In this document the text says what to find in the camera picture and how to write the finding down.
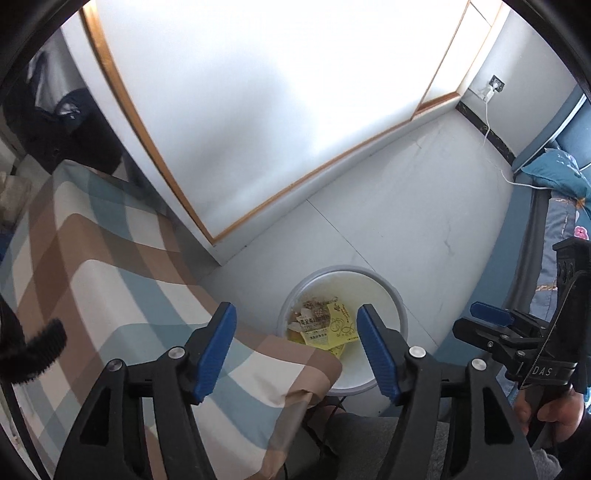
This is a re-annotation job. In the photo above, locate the blue pillow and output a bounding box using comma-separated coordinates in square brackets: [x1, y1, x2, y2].
[524, 148, 591, 199]

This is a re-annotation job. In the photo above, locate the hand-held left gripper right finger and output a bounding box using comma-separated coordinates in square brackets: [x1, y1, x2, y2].
[356, 305, 536, 480]

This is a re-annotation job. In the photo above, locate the black cable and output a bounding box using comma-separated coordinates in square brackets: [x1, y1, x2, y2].
[302, 392, 347, 462]

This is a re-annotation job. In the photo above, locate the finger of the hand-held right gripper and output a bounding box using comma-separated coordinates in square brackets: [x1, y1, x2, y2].
[470, 301, 515, 326]
[452, 318, 509, 354]

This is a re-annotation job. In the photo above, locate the person's right hand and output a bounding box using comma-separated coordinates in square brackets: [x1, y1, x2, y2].
[514, 385, 587, 435]

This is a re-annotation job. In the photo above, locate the checked tablecloth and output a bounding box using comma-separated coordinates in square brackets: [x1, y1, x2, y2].
[0, 161, 342, 480]

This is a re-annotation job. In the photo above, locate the blue bed frame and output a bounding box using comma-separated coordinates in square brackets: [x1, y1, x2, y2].
[434, 88, 591, 398]

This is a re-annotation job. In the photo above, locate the white plastic bin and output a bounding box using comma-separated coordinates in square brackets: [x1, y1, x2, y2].
[280, 264, 409, 395]

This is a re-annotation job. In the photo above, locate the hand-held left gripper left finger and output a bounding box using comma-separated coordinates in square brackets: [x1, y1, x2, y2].
[54, 302, 237, 480]

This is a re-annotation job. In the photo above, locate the floral bedsheet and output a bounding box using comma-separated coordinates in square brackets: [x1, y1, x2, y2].
[529, 194, 591, 324]

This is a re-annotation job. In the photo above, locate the white charging cable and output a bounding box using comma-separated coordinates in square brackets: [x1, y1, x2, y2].
[480, 92, 555, 190]

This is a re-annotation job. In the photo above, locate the yellow packet with photo print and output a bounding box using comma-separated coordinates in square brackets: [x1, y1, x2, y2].
[287, 314, 331, 344]

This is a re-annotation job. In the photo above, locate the black backpack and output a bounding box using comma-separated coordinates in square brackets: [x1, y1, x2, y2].
[4, 104, 124, 176]

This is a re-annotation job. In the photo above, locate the foil wrapper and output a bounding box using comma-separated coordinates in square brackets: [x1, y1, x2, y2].
[295, 298, 326, 317]

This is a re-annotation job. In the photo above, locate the wall outlet with charger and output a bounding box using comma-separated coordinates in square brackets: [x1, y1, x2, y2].
[482, 75, 506, 100]

